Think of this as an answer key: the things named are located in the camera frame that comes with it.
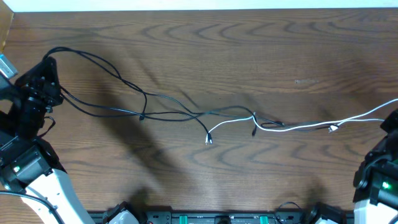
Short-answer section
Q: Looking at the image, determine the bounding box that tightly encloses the black cable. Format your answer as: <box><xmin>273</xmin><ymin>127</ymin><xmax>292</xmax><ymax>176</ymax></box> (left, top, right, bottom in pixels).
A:
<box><xmin>42</xmin><ymin>46</ymin><xmax>214</xmax><ymax>146</ymax></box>
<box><xmin>138</xmin><ymin>105</ymin><xmax>335</xmax><ymax>137</ymax></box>

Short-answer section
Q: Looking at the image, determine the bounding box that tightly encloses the white cable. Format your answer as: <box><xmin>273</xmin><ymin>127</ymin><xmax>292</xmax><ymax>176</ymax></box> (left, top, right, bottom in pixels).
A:
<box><xmin>205</xmin><ymin>98</ymin><xmax>398</xmax><ymax>146</ymax></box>

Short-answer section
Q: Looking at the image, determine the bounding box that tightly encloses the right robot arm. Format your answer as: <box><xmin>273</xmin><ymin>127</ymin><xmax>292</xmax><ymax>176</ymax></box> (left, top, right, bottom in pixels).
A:
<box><xmin>353</xmin><ymin>110</ymin><xmax>397</xmax><ymax>224</ymax></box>

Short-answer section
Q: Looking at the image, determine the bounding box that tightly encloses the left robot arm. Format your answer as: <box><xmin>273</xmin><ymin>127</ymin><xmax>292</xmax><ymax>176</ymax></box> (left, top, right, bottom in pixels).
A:
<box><xmin>1</xmin><ymin>55</ymin><xmax>94</xmax><ymax>223</ymax></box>

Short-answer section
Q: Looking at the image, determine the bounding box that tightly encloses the cardboard panel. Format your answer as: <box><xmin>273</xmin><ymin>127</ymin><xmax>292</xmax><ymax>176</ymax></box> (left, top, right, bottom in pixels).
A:
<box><xmin>0</xmin><ymin>0</ymin><xmax>14</xmax><ymax>54</ymax></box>

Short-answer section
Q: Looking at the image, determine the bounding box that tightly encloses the left camera cable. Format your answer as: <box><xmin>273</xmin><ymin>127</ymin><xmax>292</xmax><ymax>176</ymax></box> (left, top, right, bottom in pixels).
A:
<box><xmin>0</xmin><ymin>190</ymin><xmax>65</xmax><ymax>224</ymax></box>

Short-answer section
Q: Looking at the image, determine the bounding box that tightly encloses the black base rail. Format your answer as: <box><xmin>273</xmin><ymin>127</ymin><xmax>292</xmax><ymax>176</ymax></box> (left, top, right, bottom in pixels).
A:
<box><xmin>88</xmin><ymin>202</ymin><xmax>354</xmax><ymax>224</ymax></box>

